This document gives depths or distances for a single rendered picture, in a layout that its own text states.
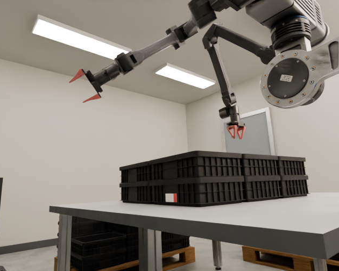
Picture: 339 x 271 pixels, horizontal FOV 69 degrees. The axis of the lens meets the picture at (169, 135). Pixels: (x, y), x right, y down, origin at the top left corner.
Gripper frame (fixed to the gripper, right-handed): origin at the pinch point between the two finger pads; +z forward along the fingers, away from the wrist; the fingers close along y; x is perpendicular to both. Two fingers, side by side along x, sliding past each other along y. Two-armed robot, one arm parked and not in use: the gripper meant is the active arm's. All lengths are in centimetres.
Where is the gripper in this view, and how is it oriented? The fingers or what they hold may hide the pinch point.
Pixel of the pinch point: (237, 137)
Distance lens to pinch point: 156.0
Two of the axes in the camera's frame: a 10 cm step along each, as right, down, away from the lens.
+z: 0.6, 9.8, -2.1
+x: 5.7, -2.1, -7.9
